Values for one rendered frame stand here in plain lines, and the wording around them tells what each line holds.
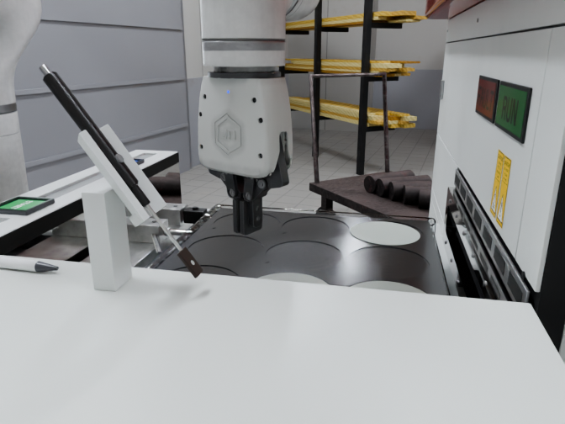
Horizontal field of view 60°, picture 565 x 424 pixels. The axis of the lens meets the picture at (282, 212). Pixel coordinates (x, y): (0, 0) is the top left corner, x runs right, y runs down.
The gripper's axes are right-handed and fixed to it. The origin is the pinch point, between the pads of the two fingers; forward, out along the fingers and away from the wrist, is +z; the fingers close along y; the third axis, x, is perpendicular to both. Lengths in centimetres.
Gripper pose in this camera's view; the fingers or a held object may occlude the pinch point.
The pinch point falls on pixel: (247, 214)
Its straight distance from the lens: 55.3
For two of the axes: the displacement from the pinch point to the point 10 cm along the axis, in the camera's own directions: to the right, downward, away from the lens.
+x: 6.0, -2.5, 7.6
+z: 0.0, 9.5, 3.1
